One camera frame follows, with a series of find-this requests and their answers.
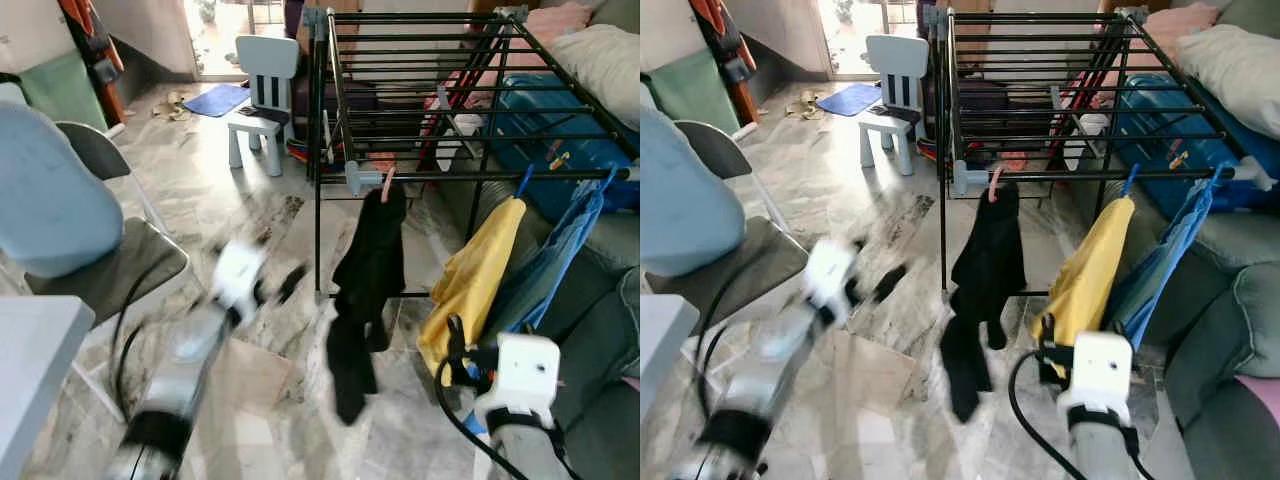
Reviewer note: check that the black garment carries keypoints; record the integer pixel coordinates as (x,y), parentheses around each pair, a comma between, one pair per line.
(990,270)
(370,270)

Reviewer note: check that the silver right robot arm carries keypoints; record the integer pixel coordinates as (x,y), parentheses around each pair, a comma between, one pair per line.
(1100,455)
(520,455)

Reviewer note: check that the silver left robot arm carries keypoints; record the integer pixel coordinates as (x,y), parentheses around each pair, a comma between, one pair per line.
(770,370)
(185,360)

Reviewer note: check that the blue plastic hanger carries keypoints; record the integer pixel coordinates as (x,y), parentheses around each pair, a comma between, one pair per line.
(524,182)
(1217,175)
(607,178)
(1131,180)

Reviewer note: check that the yellow garment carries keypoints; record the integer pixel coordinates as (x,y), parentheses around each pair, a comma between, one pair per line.
(1085,280)
(480,270)

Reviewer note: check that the grey folding chair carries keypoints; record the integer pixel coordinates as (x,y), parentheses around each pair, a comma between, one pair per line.
(740,265)
(120,270)

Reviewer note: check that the blue garment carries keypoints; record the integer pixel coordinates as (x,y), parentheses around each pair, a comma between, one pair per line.
(560,250)
(1160,250)

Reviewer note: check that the grey-green sofa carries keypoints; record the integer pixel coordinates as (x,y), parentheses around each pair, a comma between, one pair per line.
(1230,300)
(600,330)

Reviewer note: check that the black metal drying rack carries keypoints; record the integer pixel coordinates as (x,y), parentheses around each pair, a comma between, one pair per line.
(450,176)
(1080,176)

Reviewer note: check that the blue floor mat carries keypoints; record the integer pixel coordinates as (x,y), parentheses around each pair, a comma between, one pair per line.
(850,98)
(215,100)

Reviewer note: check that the dark purple bench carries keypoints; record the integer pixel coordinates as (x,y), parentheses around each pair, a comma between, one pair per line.
(960,95)
(330,95)

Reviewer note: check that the light blue folding table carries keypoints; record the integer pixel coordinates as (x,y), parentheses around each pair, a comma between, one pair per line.
(35,370)
(660,350)

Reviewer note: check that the beige sandals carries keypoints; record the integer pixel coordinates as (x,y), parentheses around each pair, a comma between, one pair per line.
(170,105)
(805,103)

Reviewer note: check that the red striped bag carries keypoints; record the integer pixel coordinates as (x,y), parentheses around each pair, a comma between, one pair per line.
(450,120)
(1080,110)

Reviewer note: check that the white slatted child chair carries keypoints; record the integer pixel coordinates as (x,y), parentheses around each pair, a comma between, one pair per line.
(895,60)
(265,60)

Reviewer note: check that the blue suitcase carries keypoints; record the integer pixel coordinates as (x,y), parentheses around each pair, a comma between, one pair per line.
(560,130)
(1180,120)

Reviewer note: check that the orange black folded stroller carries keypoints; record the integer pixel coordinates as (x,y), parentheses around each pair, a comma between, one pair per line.
(725,40)
(90,40)

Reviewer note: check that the beige pillow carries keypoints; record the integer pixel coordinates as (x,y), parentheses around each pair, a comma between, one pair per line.
(600,60)
(1230,65)

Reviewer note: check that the pink pillow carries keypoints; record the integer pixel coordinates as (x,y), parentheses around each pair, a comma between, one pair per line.
(555,22)
(1180,20)

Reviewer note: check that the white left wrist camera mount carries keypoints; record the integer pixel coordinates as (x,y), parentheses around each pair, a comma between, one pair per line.
(830,272)
(238,272)

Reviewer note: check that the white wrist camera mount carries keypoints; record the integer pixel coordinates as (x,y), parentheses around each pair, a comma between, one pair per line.
(1098,370)
(525,365)
(238,272)
(830,272)

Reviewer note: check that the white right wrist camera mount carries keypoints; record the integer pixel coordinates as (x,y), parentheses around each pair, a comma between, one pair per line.
(1098,370)
(525,365)

